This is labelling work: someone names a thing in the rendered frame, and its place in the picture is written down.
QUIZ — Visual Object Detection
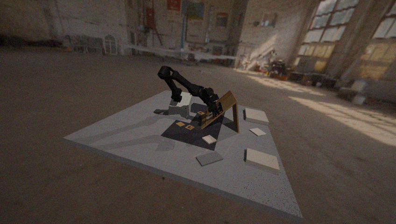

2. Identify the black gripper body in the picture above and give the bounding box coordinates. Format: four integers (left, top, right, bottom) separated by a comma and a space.
203, 97, 217, 112

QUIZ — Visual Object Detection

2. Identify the white paper ticket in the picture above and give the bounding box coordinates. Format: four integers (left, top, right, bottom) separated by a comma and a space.
206, 112, 213, 120

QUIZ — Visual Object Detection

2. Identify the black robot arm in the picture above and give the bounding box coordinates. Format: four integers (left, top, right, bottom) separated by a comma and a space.
158, 66, 219, 103

